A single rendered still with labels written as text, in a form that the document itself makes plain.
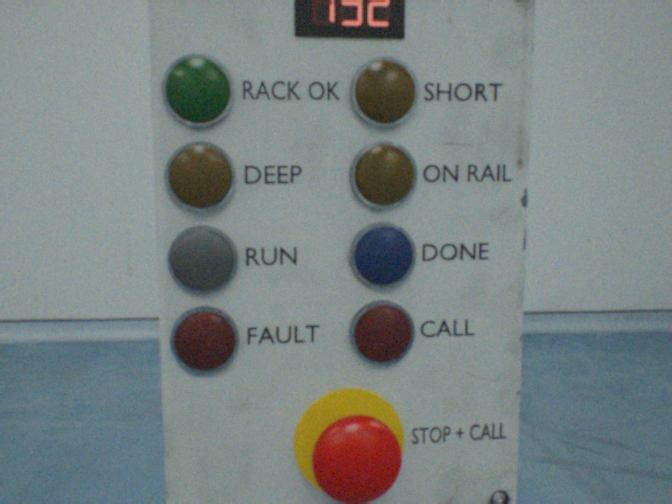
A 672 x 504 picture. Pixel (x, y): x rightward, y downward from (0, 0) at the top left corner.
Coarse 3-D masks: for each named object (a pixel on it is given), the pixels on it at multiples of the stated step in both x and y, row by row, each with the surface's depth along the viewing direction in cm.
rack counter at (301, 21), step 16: (304, 0) 32; (400, 0) 32; (304, 16) 32; (400, 16) 33; (304, 32) 32; (320, 32) 32; (336, 32) 32; (352, 32) 32; (368, 32) 32; (384, 32) 33; (400, 32) 33
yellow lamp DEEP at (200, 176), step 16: (176, 160) 32; (192, 160) 32; (208, 160) 32; (224, 160) 32; (176, 176) 32; (192, 176) 32; (208, 176) 32; (224, 176) 32; (176, 192) 32; (192, 192) 32; (208, 192) 32; (224, 192) 32
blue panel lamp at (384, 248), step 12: (384, 228) 33; (360, 240) 33; (372, 240) 33; (384, 240) 33; (396, 240) 33; (408, 240) 34; (360, 252) 33; (372, 252) 33; (384, 252) 33; (396, 252) 33; (408, 252) 34; (360, 264) 33; (372, 264) 33; (384, 264) 34; (396, 264) 34; (408, 264) 34; (372, 276) 34; (384, 276) 34; (396, 276) 34
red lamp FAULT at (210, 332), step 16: (192, 320) 33; (208, 320) 33; (224, 320) 33; (176, 336) 33; (192, 336) 33; (208, 336) 33; (224, 336) 33; (176, 352) 33; (192, 352) 33; (208, 352) 33; (224, 352) 33; (208, 368) 33
